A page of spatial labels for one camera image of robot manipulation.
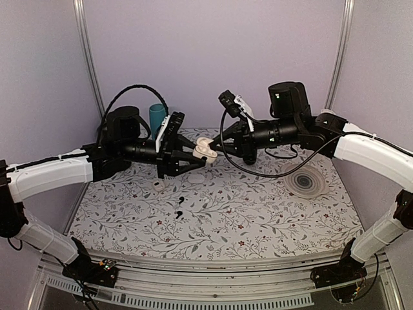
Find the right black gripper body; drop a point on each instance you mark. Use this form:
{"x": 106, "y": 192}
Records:
{"x": 286, "y": 132}

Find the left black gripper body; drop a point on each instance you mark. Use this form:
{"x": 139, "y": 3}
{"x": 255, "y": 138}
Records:
{"x": 169, "y": 143}

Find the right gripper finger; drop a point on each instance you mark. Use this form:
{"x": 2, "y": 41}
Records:
{"x": 229, "y": 148}
{"x": 228, "y": 135}

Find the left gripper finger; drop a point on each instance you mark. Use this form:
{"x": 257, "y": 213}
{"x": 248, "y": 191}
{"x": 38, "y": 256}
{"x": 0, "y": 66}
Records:
{"x": 183, "y": 144}
{"x": 189, "y": 163}

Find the beige earbud charging case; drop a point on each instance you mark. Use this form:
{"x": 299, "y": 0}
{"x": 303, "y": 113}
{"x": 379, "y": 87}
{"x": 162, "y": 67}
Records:
{"x": 203, "y": 150}

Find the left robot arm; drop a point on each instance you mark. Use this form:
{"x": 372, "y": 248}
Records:
{"x": 119, "y": 145}

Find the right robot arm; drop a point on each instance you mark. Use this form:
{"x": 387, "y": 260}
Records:
{"x": 327, "y": 134}

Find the white oval earbud case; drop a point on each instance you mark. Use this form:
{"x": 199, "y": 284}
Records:
{"x": 196, "y": 178}

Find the small white earbud case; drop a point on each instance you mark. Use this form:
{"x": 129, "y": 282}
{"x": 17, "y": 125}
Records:
{"x": 158, "y": 185}

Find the teal cylindrical cup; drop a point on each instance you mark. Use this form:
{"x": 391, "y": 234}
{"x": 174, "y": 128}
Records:
{"x": 157, "y": 113}

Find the grey spiral ceramic plate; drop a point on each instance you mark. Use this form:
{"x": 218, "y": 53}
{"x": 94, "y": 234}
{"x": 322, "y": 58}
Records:
{"x": 306, "y": 182}

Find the floral patterned table mat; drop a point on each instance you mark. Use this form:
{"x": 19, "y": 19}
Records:
{"x": 238, "y": 212}

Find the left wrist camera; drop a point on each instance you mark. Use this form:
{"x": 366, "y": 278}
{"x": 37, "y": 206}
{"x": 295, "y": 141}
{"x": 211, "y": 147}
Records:
{"x": 167, "y": 134}

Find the front aluminium rail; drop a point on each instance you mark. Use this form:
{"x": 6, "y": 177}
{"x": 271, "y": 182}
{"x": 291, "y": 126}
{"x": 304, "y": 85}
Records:
{"x": 267, "y": 283}

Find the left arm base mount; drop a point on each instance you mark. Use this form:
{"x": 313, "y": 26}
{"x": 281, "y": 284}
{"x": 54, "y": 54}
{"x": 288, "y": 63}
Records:
{"x": 84, "y": 270}

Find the right aluminium frame post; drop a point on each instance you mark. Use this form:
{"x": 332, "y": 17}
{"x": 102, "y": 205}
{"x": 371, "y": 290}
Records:
{"x": 344, "y": 35}

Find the aluminium frame post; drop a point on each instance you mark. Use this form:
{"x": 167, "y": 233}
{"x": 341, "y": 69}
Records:
{"x": 80, "y": 16}
{"x": 344, "y": 35}

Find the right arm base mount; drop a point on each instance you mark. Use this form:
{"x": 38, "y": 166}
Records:
{"x": 337, "y": 273}

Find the left aluminium frame post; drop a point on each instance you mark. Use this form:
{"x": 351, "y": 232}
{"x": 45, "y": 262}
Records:
{"x": 80, "y": 16}

